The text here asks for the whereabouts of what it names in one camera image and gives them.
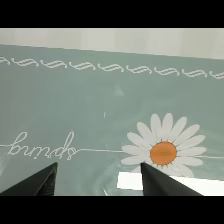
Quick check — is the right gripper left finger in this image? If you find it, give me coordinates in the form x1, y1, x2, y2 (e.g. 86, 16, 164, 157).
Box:
0, 162, 59, 197

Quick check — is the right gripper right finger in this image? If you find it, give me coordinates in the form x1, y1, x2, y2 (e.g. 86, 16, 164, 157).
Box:
140, 162, 205, 197

